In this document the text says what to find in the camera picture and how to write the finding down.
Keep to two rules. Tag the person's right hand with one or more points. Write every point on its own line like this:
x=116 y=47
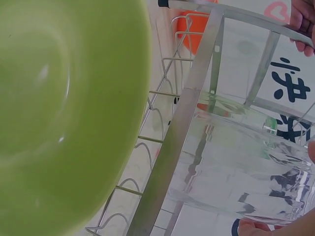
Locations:
x=261 y=228

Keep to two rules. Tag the person's left hand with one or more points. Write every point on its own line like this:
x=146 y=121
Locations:
x=304 y=17

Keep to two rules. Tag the person's left fingers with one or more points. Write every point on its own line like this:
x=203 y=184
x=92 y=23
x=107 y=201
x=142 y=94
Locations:
x=304 y=17

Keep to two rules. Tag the person's right thumb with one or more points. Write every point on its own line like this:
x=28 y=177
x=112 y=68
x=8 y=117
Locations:
x=312 y=150

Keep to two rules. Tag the person's right fingers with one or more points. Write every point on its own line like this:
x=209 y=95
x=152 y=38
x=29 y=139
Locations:
x=261 y=228

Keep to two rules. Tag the clear drinking glass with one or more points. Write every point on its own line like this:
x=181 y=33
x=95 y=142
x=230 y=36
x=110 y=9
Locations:
x=231 y=157

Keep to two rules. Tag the metal dish rack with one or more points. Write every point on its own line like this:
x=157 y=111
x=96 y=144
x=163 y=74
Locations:
x=177 y=118

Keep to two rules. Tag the orange plastic bowl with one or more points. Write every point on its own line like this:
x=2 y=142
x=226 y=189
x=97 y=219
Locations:
x=194 y=32

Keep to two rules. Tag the green plastic bowl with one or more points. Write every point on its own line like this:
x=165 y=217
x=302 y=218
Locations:
x=61 y=110

